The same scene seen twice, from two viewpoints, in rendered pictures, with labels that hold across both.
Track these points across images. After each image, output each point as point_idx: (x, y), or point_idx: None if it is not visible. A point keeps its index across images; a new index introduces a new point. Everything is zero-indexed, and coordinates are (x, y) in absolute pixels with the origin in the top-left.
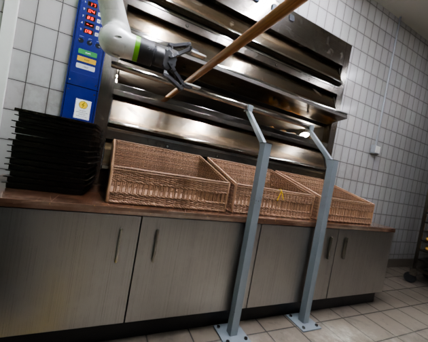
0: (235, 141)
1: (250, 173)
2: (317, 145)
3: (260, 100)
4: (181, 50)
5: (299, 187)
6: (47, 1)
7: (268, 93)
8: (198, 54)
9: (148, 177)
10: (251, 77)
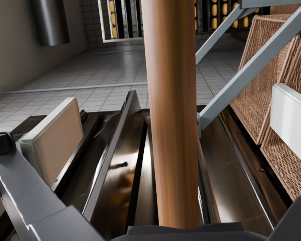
0: (241, 215)
1: (296, 171)
2: (213, 42)
3: (127, 192)
4: (14, 198)
5: (295, 59)
6: None
7: (117, 166)
8: (60, 118)
9: None
10: (89, 189)
